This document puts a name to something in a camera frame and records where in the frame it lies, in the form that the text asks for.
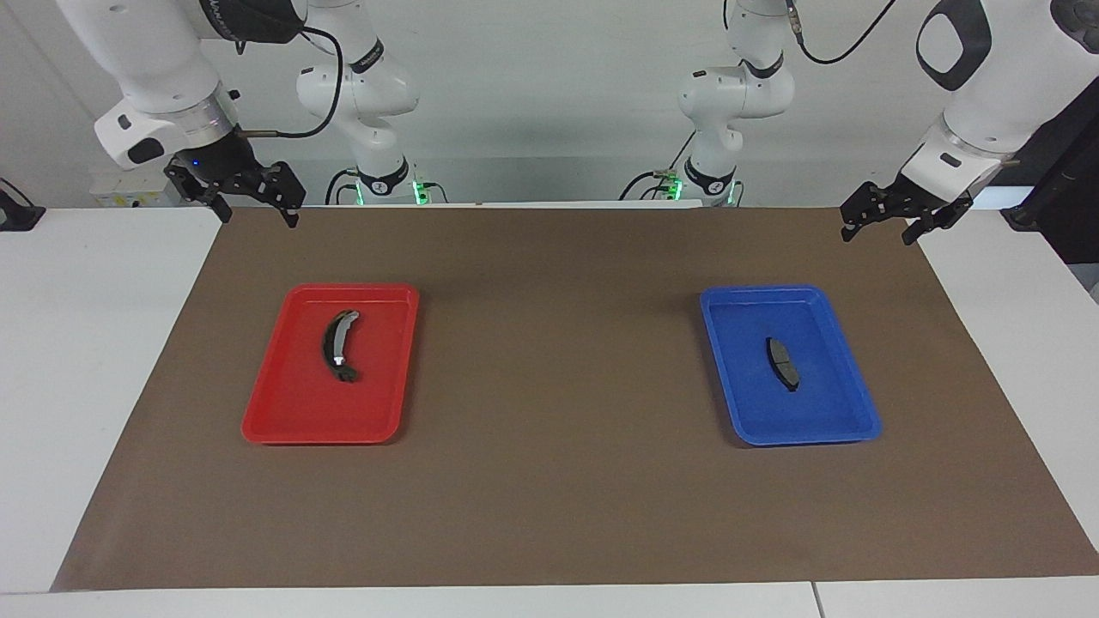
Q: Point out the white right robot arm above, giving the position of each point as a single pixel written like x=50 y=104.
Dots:
x=163 y=69

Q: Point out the brown table mat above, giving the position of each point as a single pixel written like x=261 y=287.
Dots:
x=558 y=481

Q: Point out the blue plastic tray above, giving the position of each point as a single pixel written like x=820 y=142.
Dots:
x=816 y=403

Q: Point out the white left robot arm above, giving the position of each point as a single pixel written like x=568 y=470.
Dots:
x=996 y=94

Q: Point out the black monitor stand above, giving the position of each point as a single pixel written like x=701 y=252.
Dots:
x=1065 y=189

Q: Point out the red plastic tray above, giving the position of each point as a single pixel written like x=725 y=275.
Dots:
x=292 y=386

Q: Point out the grey brake pad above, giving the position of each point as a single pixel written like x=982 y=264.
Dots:
x=782 y=365

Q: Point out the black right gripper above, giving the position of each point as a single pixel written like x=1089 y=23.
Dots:
x=219 y=159

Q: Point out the white box with yellow label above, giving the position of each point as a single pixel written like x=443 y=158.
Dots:
x=129 y=193

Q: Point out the curved brake shoe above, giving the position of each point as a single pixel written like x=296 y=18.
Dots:
x=330 y=348

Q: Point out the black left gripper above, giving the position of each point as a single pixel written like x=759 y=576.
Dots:
x=919 y=196

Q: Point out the black clamp stand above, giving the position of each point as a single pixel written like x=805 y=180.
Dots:
x=15 y=215

